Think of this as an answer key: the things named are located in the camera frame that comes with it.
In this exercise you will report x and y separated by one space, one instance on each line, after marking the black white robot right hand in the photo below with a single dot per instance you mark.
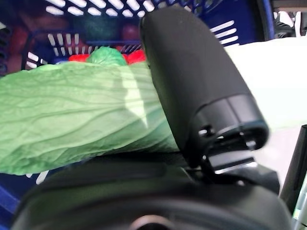
192 72

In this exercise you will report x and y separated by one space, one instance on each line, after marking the green white napa cabbage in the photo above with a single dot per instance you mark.
99 56
72 107

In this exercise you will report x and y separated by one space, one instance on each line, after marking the blue plastic shopping basket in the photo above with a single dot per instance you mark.
230 12

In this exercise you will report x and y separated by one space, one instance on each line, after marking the red orange toy carrot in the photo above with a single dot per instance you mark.
135 58

